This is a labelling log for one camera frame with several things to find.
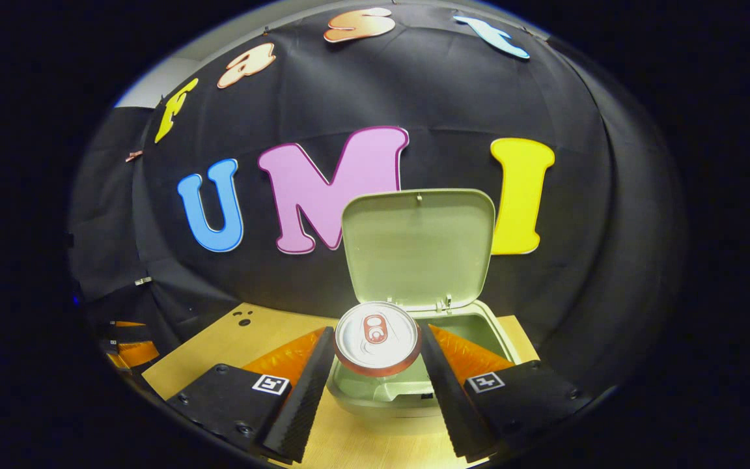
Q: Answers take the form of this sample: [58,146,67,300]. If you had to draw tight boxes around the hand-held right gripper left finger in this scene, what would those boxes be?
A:
[166,326,337,465]

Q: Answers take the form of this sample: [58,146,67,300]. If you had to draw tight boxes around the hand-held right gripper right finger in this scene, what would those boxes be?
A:
[419,323,587,464]

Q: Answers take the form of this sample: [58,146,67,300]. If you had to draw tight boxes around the orange pop can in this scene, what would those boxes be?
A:
[334,301,423,377]

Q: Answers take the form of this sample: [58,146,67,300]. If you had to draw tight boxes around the green desktop garbage bin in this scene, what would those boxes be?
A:
[326,189,522,418]

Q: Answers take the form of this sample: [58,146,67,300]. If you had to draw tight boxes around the wooden desktop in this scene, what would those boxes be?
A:
[143,302,542,469]

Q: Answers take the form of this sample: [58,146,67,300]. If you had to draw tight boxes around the black backdrop cloth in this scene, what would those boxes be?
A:
[68,0,687,391]

